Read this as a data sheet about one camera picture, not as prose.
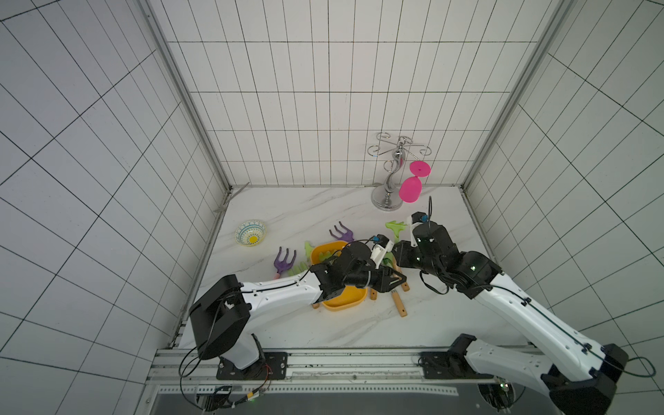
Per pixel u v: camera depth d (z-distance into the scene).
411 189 0.97
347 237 1.02
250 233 1.01
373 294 0.85
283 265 0.93
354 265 0.58
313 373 0.73
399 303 0.84
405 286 0.87
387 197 1.14
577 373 0.38
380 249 0.68
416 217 0.65
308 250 0.97
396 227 0.73
